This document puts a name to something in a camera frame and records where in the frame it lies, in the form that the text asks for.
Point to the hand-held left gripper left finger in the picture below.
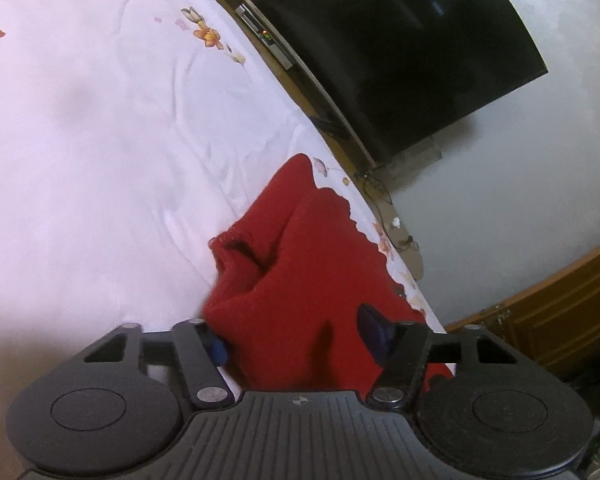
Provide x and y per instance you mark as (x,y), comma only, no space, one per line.
(217,347)

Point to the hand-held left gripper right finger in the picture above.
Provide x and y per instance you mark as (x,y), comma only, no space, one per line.
(375,330)

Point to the red knit sweater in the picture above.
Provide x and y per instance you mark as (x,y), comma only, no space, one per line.
(305,270)

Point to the brown wooden cabinet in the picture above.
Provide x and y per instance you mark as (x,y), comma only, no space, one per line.
(555,310)

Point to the floral white bed sheet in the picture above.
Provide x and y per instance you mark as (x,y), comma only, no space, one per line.
(105,135)

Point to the black curved television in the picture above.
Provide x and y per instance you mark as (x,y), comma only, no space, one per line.
(380,35)

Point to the silver set-top box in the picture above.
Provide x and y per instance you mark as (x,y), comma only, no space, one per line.
(260,30)

